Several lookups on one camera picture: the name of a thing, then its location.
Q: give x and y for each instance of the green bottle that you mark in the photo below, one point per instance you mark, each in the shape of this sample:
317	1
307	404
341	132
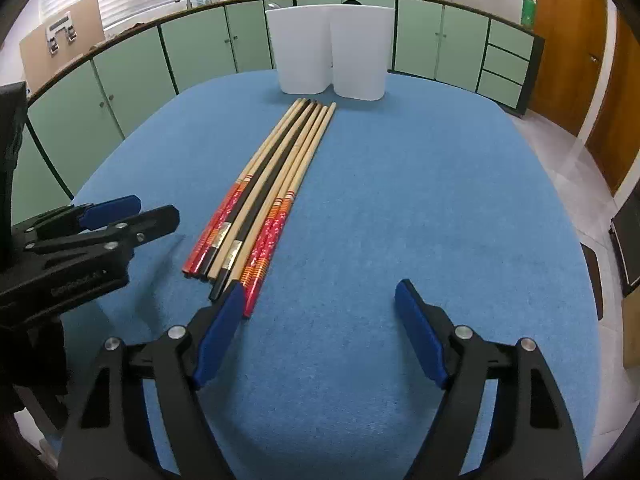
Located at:
528	10

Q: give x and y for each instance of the plain bamboo chopstick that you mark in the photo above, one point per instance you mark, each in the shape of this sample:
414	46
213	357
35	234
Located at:
220	262

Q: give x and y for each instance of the cardboard box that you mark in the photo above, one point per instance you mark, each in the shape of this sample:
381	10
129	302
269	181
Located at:
631	335

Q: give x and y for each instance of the white two-compartment utensil holder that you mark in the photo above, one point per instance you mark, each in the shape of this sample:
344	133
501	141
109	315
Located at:
305	50

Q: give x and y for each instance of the black gold-banded chopstick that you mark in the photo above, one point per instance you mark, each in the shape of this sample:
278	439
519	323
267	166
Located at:
272	185

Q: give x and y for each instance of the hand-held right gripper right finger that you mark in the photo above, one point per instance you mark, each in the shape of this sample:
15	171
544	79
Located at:
420	335

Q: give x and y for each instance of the set of mixed chopsticks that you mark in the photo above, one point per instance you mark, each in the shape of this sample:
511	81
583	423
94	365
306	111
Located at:
287	160

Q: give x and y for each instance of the cardboard board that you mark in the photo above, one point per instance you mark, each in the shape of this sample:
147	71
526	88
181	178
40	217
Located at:
37	62

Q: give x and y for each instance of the white plastic bracket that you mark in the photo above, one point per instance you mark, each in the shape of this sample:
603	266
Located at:
61	32

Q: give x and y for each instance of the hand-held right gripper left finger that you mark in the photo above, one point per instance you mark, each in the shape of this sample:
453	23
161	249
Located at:
220	332

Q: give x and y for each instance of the black glass-door cabinet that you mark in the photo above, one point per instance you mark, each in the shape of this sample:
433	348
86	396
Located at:
627	250

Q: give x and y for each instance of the wooden door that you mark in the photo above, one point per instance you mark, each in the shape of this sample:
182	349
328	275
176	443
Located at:
617	110
565	45

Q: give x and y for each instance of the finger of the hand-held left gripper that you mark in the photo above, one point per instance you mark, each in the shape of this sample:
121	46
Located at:
112	209
145	225

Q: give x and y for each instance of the green lower kitchen cabinets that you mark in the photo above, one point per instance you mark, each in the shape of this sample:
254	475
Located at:
200	45

